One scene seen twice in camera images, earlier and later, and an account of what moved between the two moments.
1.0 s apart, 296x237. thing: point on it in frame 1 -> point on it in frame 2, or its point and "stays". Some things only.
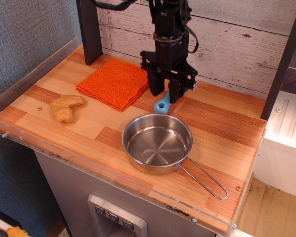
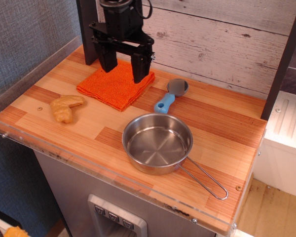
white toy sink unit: x=280 y=161 stays
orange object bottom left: x=16 y=231 stays
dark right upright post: x=285 y=61 stays
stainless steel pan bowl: x=159 y=144 stays
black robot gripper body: x=170 y=58 -> x=123 y=27
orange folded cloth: x=115 y=83 stays
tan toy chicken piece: x=60 y=106 stays
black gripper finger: x=156 y=81 -> x=107 y=56
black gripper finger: x=177 y=90 -> x=141 y=64
